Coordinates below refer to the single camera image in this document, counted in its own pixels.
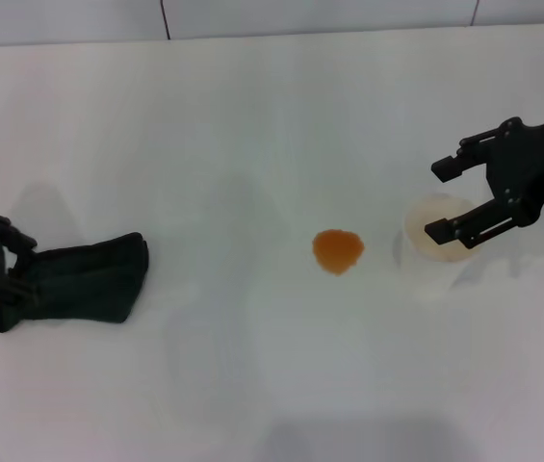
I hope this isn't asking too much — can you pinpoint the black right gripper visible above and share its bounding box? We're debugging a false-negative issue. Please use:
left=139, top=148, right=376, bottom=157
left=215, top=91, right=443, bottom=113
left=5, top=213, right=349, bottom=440
left=424, top=109, right=544, bottom=249

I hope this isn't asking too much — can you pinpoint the dark rag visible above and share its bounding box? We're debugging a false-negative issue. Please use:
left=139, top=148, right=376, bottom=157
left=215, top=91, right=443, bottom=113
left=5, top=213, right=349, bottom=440
left=0, top=232, right=151, bottom=333

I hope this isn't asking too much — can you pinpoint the white paper cup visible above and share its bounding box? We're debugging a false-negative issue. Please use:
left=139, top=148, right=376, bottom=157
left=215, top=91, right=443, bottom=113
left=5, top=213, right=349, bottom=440
left=392, top=192, right=487, bottom=300

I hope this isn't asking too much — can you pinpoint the orange liquid stain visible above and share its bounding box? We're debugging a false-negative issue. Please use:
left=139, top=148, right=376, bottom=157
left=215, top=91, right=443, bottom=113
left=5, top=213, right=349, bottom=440
left=311, top=228, right=366, bottom=277

